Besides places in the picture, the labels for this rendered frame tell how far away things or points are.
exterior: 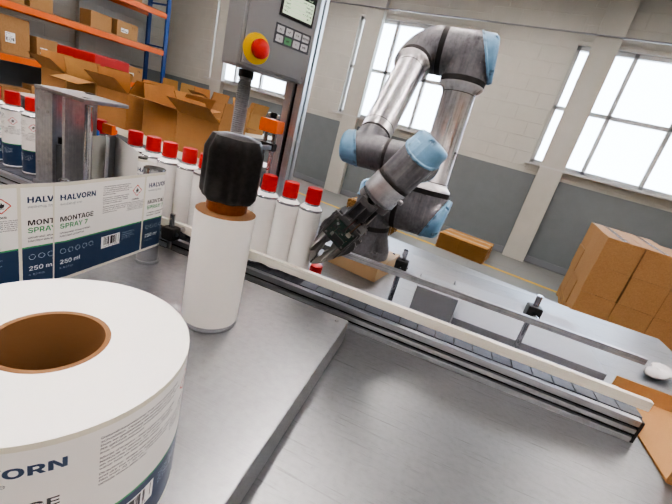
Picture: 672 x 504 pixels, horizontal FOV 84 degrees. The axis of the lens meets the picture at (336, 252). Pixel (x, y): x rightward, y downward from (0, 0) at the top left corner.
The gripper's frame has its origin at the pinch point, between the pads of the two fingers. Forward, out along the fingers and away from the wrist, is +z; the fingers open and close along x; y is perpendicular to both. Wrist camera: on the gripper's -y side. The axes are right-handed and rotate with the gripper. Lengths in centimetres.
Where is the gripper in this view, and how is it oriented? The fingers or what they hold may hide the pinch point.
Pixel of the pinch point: (315, 257)
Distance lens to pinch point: 84.9
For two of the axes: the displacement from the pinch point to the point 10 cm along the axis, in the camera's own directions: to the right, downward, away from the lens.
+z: -6.7, 6.3, 3.9
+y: -3.1, 2.4, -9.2
